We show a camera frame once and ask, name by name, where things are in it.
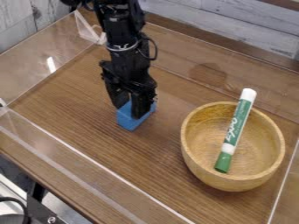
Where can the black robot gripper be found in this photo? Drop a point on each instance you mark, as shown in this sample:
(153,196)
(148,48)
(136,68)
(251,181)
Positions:
(125,74)

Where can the blue foam block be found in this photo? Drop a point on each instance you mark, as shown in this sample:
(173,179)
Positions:
(124,119)

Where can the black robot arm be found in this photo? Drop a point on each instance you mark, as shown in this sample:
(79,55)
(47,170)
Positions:
(121,20)

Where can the brown wooden bowl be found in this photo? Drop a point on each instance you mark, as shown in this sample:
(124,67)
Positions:
(259,153)

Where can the green dry erase marker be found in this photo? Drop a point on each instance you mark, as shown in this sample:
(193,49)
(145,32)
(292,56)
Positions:
(235,129)

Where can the clear acrylic corner bracket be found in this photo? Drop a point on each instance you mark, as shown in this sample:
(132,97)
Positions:
(89,32)

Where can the black metal table bracket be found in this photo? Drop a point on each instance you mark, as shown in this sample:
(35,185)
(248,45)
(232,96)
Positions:
(40,214)

